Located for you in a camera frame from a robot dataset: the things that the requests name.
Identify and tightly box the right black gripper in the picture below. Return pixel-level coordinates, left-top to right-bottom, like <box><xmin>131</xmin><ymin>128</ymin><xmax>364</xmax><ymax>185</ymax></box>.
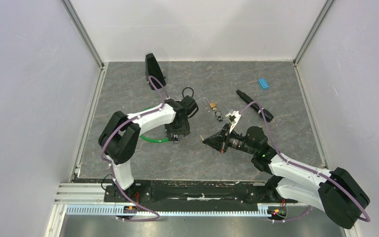
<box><xmin>203</xmin><ymin>123</ymin><xmax>257</xmax><ymax>155</ymax></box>

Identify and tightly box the green cable lock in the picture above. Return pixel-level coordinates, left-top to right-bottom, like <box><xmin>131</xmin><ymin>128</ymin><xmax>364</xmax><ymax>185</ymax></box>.
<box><xmin>140</xmin><ymin>108</ymin><xmax>180</xmax><ymax>144</ymax></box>

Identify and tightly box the panda keychain with key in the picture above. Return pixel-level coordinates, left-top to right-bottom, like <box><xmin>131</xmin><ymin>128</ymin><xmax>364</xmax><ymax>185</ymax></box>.
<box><xmin>214</xmin><ymin>110</ymin><xmax>223</xmax><ymax>122</ymax></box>

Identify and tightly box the brass padlock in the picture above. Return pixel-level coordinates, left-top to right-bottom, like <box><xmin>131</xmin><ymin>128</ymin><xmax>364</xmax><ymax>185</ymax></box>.
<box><xmin>202</xmin><ymin>97</ymin><xmax>217</xmax><ymax>110</ymax></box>

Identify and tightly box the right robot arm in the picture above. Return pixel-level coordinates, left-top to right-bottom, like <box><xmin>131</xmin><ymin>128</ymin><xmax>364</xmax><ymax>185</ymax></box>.
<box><xmin>202</xmin><ymin>123</ymin><xmax>370</xmax><ymax>229</ymax></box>

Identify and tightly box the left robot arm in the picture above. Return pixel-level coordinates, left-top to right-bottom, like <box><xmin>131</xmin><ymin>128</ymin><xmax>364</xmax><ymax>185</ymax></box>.
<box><xmin>98</xmin><ymin>96</ymin><xmax>198</xmax><ymax>201</ymax></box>

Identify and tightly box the black microphone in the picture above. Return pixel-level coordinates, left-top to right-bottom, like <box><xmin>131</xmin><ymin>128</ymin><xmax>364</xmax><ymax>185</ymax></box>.
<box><xmin>236</xmin><ymin>89</ymin><xmax>274</xmax><ymax>122</ymax></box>

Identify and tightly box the black metronome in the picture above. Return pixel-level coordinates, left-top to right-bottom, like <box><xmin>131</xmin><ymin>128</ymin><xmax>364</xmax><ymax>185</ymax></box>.
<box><xmin>145</xmin><ymin>53</ymin><xmax>166</xmax><ymax>90</ymax></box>

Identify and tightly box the blue toy brick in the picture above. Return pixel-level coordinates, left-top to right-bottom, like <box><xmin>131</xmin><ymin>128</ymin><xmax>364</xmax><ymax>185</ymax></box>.
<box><xmin>258</xmin><ymin>78</ymin><xmax>269</xmax><ymax>90</ymax></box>

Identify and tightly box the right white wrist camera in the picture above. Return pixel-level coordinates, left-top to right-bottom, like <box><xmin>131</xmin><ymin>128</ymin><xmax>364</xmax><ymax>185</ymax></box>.
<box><xmin>225</xmin><ymin>110</ymin><xmax>241</xmax><ymax>132</ymax></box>

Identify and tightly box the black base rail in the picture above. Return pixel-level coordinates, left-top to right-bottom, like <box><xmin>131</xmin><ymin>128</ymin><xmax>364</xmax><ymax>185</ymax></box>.
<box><xmin>104</xmin><ymin>179</ymin><xmax>298</xmax><ymax>212</ymax></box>

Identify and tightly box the white cable duct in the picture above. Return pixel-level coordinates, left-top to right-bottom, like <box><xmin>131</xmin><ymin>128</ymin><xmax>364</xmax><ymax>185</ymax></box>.
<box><xmin>66</xmin><ymin>204</ymin><xmax>271</xmax><ymax>217</ymax></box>

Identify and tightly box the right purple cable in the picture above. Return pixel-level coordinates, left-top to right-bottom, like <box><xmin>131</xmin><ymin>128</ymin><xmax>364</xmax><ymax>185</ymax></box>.
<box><xmin>240</xmin><ymin>100</ymin><xmax>371</xmax><ymax>224</ymax></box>

